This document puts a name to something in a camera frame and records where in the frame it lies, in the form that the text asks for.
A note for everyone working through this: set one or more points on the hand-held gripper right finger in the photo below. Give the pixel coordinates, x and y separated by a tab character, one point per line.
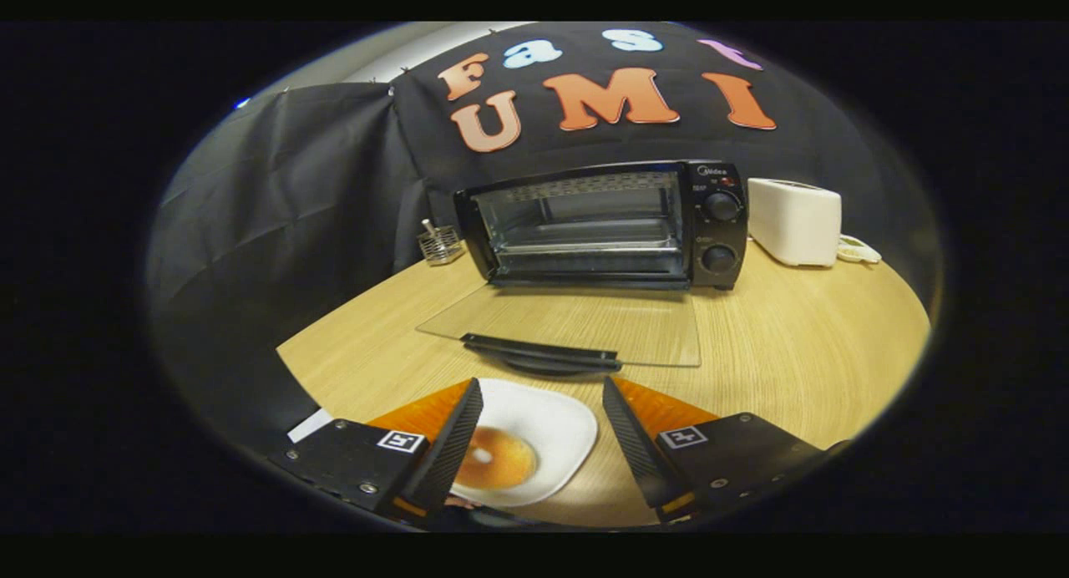
639	457

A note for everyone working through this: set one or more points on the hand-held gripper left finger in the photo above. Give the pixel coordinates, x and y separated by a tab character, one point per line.
447	461

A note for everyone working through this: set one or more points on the brown bagel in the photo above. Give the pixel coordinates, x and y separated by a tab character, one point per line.
497	459

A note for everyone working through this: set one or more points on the black toaster oven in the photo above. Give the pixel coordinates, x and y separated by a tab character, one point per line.
718	227

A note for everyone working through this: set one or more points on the white bread toaster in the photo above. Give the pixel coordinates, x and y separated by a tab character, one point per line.
793	223

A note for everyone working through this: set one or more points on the square white plate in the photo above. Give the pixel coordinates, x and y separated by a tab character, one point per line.
555	428

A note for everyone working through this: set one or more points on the white paper sheet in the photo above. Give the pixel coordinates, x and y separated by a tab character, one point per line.
307	426

